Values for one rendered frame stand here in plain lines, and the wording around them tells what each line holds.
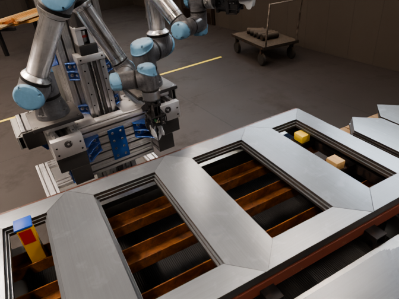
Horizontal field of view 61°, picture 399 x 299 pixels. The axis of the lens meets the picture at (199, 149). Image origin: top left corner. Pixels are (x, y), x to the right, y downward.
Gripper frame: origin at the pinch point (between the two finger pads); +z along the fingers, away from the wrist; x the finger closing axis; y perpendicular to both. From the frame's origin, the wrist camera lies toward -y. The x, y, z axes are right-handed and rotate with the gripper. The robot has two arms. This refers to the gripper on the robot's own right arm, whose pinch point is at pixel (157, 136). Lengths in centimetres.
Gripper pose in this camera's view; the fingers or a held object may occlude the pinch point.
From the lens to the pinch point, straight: 159.7
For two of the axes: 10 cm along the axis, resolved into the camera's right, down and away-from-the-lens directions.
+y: 4.7, 4.4, -7.6
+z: 0.9, 8.4, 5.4
